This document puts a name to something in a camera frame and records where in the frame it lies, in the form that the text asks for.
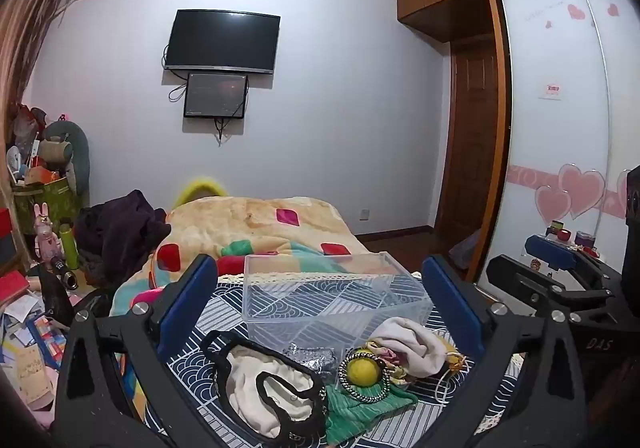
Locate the pile of scattered papers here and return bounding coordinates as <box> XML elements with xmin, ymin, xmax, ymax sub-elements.
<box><xmin>0</xmin><ymin>295</ymin><xmax>68</xmax><ymax>411</ymax></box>

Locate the blue wave-patterned bedspread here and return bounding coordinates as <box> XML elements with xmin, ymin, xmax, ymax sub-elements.
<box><xmin>165</xmin><ymin>273</ymin><xmax>526</xmax><ymax>448</ymax></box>

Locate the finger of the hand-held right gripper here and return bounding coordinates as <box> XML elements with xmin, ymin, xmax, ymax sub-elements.
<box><xmin>524</xmin><ymin>234</ymin><xmax>620</xmax><ymax>291</ymax></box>
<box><xmin>486</xmin><ymin>254</ymin><xmax>620</xmax><ymax>325</ymax></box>

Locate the yellow ball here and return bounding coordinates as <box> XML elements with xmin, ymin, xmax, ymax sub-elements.
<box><xmin>346</xmin><ymin>352</ymin><xmax>378</xmax><ymax>386</ymax></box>

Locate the white sliding wardrobe door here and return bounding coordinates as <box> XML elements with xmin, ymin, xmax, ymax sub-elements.
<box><xmin>492</xmin><ymin>0</ymin><xmax>640</xmax><ymax>309</ymax></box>

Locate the clear plastic storage box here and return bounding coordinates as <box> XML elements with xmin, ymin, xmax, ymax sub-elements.
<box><xmin>242</xmin><ymin>251</ymin><xmax>435</xmax><ymax>363</ymax></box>

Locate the black wall television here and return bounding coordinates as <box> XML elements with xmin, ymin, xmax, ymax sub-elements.
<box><xmin>164</xmin><ymin>9</ymin><xmax>281</xmax><ymax>75</ymax></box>

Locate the floral fabric piece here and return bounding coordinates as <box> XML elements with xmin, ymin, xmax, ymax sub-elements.
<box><xmin>364</xmin><ymin>339</ymin><xmax>416</xmax><ymax>386</ymax></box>

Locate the black flashlight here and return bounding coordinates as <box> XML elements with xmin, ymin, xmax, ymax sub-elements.
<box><xmin>49</xmin><ymin>255</ymin><xmax>79</xmax><ymax>291</ymax></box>

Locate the yellow plush toy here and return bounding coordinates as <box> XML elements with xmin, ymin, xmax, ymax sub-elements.
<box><xmin>172</xmin><ymin>178</ymin><xmax>232</xmax><ymax>209</ymax></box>

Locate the red book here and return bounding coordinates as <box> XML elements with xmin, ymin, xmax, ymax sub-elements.
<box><xmin>0</xmin><ymin>273</ymin><xmax>32</xmax><ymax>312</ymax></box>

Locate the grey plush toy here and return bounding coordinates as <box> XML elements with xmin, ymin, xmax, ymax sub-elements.
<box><xmin>41</xmin><ymin>120</ymin><xmax>92</xmax><ymax>199</ymax></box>

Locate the brown curtain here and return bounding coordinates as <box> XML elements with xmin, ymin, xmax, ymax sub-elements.
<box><xmin>0</xmin><ymin>0</ymin><xmax>82</xmax><ymax>149</ymax></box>

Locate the black television cable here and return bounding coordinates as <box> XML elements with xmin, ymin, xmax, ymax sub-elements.
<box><xmin>160</xmin><ymin>44</ymin><xmax>190</xmax><ymax>103</ymax></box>

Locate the small black wall monitor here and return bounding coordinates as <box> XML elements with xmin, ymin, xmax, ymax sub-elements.
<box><xmin>183</xmin><ymin>72</ymin><xmax>250</xmax><ymax>121</ymax></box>

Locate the pink rabbit figurine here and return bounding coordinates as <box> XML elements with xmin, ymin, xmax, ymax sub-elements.
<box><xmin>32</xmin><ymin>203</ymin><xmax>64</xmax><ymax>267</ymax></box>

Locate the cream black-trimmed underwear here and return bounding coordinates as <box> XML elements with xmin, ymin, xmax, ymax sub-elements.
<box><xmin>200</xmin><ymin>329</ymin><xmax>331</xmax><ymax>441</ymax></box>

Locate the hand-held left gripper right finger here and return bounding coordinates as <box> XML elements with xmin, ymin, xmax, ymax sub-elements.
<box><xmin>420</xmin><ymin>254</ymin><xmax>589</xmax><ymax>448</ymax></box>

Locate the green towel cloth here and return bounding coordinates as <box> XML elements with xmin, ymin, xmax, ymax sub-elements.
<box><xmin>324</xmin><ymin>380</ymin><xmax>419</xmax><ymax>445</ymax></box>

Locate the silver foil pouch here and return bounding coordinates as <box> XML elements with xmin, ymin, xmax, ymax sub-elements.
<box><xmin>283</xmin><ymin>342</ymin><xmax>338</xmax><ymax>374</ymax></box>

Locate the black monitor cable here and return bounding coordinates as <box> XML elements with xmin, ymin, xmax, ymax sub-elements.
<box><xmin>214</xmin><ymin>117</ymin><xmax>237</xmax><ymax>147</ymax></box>

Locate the green gift bag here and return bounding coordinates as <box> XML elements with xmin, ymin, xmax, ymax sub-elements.
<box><xmin>12</xmin><ymin>175</ymin><xmax>84</xmax><ymax>249</ymax></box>

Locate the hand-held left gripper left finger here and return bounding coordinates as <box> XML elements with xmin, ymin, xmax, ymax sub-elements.
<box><xmin>50</xmin><ymin>254</ymin><xmax>219</xmax><ymax>448</ymax></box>

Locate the dark clothes pile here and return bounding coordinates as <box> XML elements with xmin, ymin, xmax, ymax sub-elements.
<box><xmin>75</xmin><ymin>189</ymin><xmax>172</xmax><ymax>285</ymax></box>

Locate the beige patchwork printed blanket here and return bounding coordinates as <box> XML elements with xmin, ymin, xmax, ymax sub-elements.
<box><xmin>110</xmin><ymin>195</ymin><xmax>383</xmax><ymax>321</ymax></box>

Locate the white knit cloth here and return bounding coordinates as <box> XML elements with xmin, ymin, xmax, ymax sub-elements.
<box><xmin>370</xmin><ymin>318</ymin><xmax>458</xmax><ymax>379</ymax></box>

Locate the brown wooden door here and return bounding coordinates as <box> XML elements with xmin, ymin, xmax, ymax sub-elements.
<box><xmin>439</xmin><ymin>38</ymin><xmax>502</xmax><ymax>261</ymax></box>

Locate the black white braided ring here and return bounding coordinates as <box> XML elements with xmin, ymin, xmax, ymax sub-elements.
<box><xmin>338</xmin><ymin>349</ymin><xmax>392</xmax><ymax>404</ymax></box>

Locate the green bottle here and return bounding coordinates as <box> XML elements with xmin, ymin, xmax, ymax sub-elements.
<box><xmin>58</xmin><ymin>223</ymin><xmax>80</xmax><ymax>271</ymax></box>

